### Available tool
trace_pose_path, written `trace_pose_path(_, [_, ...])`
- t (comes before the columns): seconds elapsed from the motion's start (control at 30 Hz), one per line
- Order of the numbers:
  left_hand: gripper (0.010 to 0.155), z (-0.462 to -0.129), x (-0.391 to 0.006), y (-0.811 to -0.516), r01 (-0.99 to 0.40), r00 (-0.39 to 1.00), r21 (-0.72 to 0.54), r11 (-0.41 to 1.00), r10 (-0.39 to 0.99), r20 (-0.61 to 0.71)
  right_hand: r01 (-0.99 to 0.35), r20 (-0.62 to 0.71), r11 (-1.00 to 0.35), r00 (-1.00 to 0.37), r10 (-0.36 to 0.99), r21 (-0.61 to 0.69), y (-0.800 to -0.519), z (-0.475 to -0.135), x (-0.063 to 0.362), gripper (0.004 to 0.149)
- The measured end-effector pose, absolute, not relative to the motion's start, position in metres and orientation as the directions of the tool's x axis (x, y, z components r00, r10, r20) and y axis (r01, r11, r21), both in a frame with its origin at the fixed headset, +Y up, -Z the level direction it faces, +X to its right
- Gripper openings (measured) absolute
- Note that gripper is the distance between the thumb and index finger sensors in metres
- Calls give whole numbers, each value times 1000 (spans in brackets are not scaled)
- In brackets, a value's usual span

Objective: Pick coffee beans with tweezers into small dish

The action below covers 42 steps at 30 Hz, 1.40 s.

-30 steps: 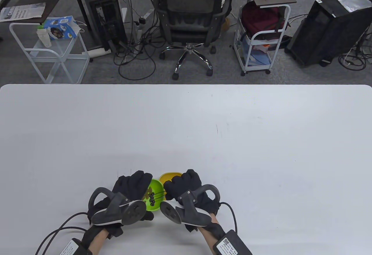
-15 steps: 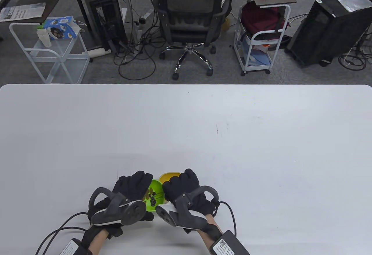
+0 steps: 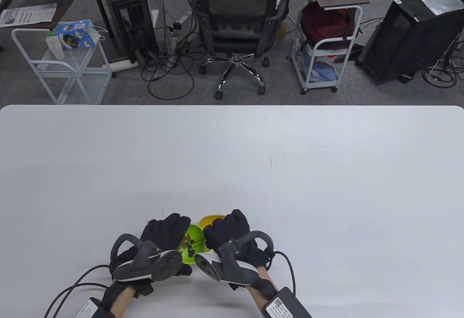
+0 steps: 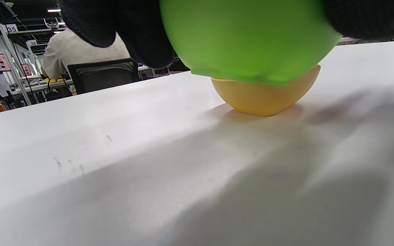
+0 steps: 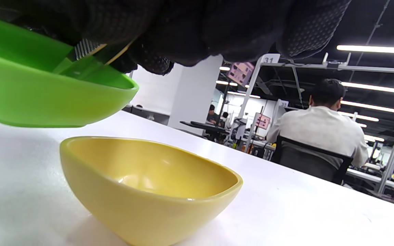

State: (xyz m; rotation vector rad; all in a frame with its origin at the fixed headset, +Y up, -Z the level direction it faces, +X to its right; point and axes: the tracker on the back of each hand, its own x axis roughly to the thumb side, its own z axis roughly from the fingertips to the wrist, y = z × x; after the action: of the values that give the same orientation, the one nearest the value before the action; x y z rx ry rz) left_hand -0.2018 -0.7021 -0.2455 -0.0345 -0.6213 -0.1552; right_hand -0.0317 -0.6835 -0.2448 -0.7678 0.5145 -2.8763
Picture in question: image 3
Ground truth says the person's left hand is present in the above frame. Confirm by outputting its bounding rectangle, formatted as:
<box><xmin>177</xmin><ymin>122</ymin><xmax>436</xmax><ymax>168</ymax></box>
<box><xmin>109</xmin><ymin>213</ymin><xmax>192</xmax><ymax>299</ymax></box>

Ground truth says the person's right hand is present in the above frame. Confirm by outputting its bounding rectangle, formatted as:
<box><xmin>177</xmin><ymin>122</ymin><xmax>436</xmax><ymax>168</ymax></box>
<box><xmin>202</xmin><ymin>209</ymin><xmax>274</xmax><ymax>291</ymax></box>

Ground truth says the yellow small dish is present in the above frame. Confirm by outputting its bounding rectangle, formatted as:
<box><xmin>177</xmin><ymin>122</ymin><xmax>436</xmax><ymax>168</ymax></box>
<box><xmin>198</xmin><ymin>215</ymin><xmax>227</xmax><ymax>226</ymax></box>

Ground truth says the green plastic dish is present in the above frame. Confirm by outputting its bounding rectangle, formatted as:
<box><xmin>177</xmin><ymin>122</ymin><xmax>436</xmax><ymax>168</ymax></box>
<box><xmin>178</xmin><ymin>224</ymin><xmax>209</xmax><ymax>264</ymax></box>

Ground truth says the grey hand controller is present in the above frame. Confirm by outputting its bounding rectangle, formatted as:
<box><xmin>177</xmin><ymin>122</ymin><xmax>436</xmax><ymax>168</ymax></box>
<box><xmin>110</xmin><ymin>234</ymin><xmax>183</xmax><ymax>282</ymax></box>
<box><xmin>195</xmin><ymin>230</ymin><xmax>275</xmax><ymax>285</ymax></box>

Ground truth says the person's right forearm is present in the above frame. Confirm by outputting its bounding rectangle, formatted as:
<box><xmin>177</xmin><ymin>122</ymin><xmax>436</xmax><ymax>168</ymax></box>
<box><xmin>246</xmin><ymin>273</ymin><xmax>281</xmax><ymax>318</ymax></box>

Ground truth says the person's left forearm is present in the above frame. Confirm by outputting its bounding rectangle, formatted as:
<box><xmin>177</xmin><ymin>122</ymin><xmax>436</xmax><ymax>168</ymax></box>
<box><xmin>105</xmin><ymin>284</ymin><xmax>136</xmax><ymax>318</ymax></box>

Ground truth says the black wrist sensor box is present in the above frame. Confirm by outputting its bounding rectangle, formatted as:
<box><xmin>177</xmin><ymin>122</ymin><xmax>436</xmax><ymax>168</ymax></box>
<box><xmin>74</xmin><ymin>297</ymin><xmax>105</xmax><ymax>318</ymax></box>
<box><xmin>262</xmin><ymin>286</ymin><xmax>312</xmax><ymax>318</ymax></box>

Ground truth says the white translucent shelf cart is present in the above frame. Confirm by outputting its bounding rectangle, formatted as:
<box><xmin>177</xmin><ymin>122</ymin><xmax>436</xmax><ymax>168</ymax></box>
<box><xmin>12</xmin><ymin>26</ymin><xmax>113</xmax><ymax>105</ymax></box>

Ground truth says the white power strip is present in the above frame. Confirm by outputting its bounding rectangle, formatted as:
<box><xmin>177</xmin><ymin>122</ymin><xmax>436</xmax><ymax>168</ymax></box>
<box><xmin>102</xmin><ymin>59</ymin><xmax>140</xmax><ymax>73</ymax></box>

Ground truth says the white metal trolley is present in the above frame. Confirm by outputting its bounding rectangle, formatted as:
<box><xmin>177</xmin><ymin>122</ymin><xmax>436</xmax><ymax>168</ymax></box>
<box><xmin>291</xmin><ymin>5</ymin><xmax>363</xmax><ymax>96</ymax></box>

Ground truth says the blue folded cloth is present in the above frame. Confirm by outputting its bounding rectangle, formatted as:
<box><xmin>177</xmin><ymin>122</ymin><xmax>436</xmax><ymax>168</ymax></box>
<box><xmin>308</xmin><ymin>63</ymin><xmax>339</xmax><ymax>83</ymax></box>

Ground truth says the black open computer tower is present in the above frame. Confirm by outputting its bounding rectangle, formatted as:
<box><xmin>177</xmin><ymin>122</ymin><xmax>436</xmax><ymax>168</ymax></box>
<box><xmin>95</xmin><ymin>0</ymin><xmax>160</xmax><ymax>67</ymax></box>

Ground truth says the white plastic bottle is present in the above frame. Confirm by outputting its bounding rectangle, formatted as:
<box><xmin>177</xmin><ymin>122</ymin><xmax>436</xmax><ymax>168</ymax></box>
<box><xmin>45</xmin><ymin>32</ymin><xmax>66</xmax><ymax>60</ymax></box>

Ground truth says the blue printed box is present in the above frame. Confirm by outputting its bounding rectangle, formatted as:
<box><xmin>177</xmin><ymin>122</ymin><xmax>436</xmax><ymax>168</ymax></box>
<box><xmin>54</xmin><ymin>20</ymin><xmax>98</xmax><ymax>51</ymax></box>

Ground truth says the maroon bag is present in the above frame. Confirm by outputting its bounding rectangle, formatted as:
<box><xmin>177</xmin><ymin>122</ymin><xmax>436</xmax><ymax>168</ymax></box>
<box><xmin>302</xmin><ymin>2</ymin><xmax>359</xmax><ymax>49</ymax></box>

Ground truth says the folded newspaper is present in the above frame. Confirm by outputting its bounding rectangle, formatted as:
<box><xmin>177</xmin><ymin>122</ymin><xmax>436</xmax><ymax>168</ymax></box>
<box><xmin>0</xmin><ymin>3</ymin><xmax>58</xmax><ymax>28</ymax></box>

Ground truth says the black glossy computer tower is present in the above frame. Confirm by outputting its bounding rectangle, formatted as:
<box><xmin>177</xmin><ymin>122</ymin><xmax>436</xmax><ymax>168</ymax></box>
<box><xmin>355</xmin><ymin>0</ymin><xmax>464</xmax><ymax>85</ymax></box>

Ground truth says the clear plastic bag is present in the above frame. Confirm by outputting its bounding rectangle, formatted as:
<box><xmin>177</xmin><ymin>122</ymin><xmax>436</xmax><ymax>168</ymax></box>
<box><xmin>420</xmin><ymin>0</ymin><xmax>461</xmax><ymax>16</ymax></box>

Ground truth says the black glove cable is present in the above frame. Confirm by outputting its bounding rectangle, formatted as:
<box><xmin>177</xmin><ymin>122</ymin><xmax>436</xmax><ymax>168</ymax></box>
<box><xmin>58</xmin><ymin>283</ymin><xmax>109</xmax><ymax>318</ymax></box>
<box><xmin>270</xmin><ymin>251</ymin><xmax>296</xmax><ymax>297</ymax></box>
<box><xmin>44</xmin><ymin>264</ymin><xmax>113</xmax><ymax>318</ymax></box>

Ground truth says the tangle of black floor cables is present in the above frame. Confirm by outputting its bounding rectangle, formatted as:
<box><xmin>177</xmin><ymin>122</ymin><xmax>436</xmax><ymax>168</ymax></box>
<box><xmin>422</xmin><ymin>32</ymin><xmax>464</xmax><ymax>88</ymax></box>
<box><xmin>141</xmin><ymin>0</ymin><xmax>203</xmax><ymax>100</ymax></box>

